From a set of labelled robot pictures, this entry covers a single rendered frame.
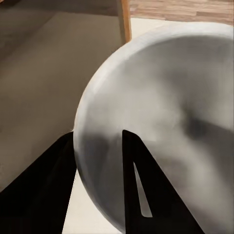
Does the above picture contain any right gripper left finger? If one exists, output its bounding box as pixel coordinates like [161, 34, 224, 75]
[0, 131, 77, 234]

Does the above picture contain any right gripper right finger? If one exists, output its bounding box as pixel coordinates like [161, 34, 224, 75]
[122, 130, 205, 234]

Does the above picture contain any coffee cup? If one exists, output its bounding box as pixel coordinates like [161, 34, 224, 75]
[73, 21, 234, 234]

